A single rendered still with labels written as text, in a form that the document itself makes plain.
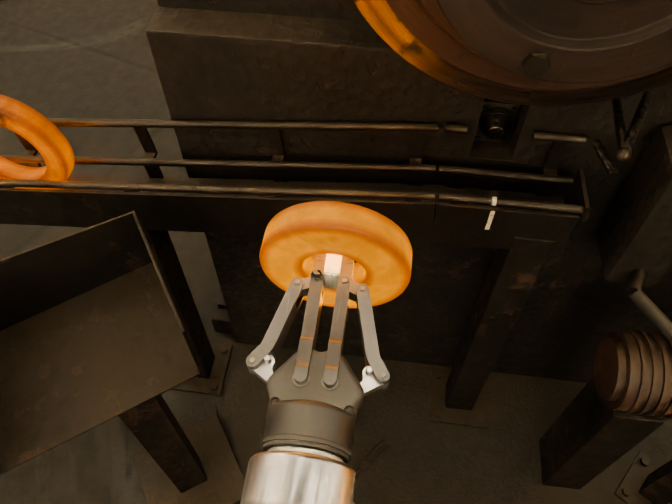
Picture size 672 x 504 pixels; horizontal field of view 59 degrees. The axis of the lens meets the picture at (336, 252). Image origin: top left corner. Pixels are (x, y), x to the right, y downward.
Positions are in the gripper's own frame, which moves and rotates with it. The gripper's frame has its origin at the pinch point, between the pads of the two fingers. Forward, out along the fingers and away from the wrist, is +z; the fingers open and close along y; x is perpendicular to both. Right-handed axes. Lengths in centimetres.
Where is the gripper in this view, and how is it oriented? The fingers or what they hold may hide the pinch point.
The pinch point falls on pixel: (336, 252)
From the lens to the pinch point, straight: 58.8
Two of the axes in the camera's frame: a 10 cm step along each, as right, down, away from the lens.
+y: 9.9, 1.0, -0.8
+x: -0.1, -5.5, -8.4
